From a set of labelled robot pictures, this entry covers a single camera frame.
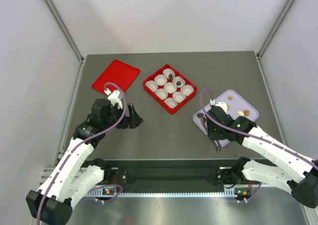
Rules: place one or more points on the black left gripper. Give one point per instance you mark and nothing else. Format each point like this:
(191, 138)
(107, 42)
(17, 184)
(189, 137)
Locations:
(132, 123)

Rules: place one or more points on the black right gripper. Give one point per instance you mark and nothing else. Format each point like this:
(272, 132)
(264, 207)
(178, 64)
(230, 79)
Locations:
(211, 135)

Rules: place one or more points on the metal serving tongs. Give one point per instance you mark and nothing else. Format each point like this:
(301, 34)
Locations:
(216, 143)

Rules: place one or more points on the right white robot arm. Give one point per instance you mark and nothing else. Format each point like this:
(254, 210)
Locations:
(292, 172)

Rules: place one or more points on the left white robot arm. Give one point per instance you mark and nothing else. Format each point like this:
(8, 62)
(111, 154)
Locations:
(54, 201)

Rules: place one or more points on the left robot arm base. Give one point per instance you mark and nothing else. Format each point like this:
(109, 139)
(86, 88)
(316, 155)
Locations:
(112, 173)

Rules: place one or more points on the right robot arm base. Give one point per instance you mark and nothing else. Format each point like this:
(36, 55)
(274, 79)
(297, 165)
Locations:
(233, 175)

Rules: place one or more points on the red chocolate box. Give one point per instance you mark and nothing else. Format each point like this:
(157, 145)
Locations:
(161, 102)

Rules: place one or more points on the lavender tray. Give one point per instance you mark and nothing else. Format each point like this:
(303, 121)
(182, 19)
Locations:
(237, 104)

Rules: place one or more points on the white paper cup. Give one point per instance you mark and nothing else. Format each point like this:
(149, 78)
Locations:
(178, 78)
(178, 96)
(152, 85)
(170, 87)
(161, 93)
(170, 102)
(187, 90)
(160, 80)
(168, 71)

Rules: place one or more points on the red box lid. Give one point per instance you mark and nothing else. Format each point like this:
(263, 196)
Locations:
(118, 73)

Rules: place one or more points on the aluminium cable duct rail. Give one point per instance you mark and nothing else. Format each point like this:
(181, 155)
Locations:
(107, 193)

